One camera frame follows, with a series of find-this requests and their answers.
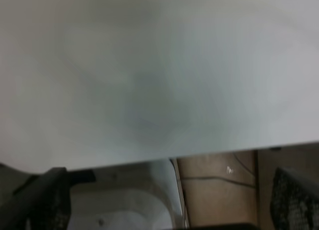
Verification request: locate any brown cabinet panel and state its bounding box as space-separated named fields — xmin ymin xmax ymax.
xmin=177 ymin=145 xmax=319 ymax=230

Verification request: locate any white chair under table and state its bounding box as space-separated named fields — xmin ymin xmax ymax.
xmin=68 ymin=159 xmax=188 ymax=230

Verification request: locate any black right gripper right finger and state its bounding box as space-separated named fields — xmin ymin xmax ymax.
xmin=270 ymin=168 xmax=319 ymax=230

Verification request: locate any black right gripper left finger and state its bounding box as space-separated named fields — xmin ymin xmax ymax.
xmin=0 ymin=167 xmax=71 ymax=230

